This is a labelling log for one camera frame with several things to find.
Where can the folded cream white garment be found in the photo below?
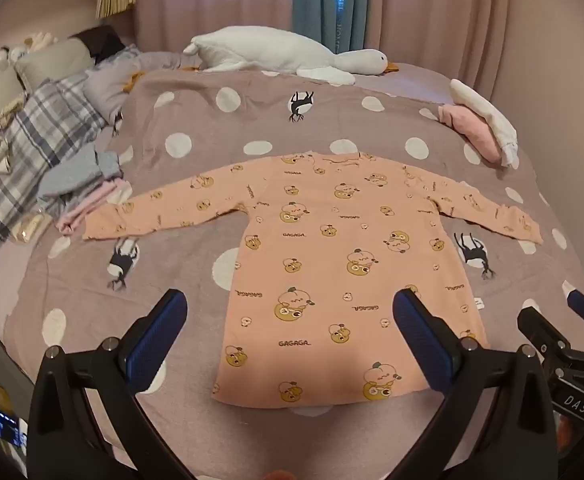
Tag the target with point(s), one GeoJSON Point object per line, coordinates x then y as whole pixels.
{"type": "Point", "coordinates": [503, 131]}

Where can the grey beige pillow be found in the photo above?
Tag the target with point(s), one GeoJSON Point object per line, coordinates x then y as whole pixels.
{"type": "Point", "coordinates": [60, 60]}

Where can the plaid grey blue quilt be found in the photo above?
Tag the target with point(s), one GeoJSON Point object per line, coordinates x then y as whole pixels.
{"type": "Point", "coordinates": [56, 121]}

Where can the white goose plush toy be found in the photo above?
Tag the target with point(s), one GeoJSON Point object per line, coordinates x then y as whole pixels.
{"type": "Point", "coordinates": [276, 50]}

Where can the teal curtain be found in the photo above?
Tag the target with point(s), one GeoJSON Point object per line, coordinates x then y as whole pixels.
{"type": "Point", "coordinates": [340, 25]}

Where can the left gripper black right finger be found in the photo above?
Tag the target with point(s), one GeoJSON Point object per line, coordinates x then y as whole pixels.
{"type": "Point", "coordinates": [518, 439]}

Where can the peach cartoon print shirt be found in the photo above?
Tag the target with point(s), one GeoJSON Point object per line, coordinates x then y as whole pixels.
{"type": "Point", "coordinates": [330, 240]}

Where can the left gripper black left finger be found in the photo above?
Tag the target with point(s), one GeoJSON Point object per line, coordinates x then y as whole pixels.
{"type": "Point", "coordinates": [64, 440]}

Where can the pink curtain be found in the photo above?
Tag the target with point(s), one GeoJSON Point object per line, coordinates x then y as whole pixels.
{"type": "Point", "coordinates": [457, 38]}

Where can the folded grey blue garment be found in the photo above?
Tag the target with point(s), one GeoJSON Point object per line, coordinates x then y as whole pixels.
{"type": "Point", "coordinates": [87, 166]}

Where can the light pink folded garment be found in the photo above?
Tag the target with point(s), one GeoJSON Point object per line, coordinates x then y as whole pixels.
{"type": "Point", "coordinates": [106, 192]}

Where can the dark brown pillow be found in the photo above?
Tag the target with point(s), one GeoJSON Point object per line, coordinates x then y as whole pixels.
{"type": "Point", "coordinates": [102, 42]}

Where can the mauve polka dot blanket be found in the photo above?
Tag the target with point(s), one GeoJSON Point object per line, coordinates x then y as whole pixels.
{"type": "Point", "coordinates": [77, 292]}

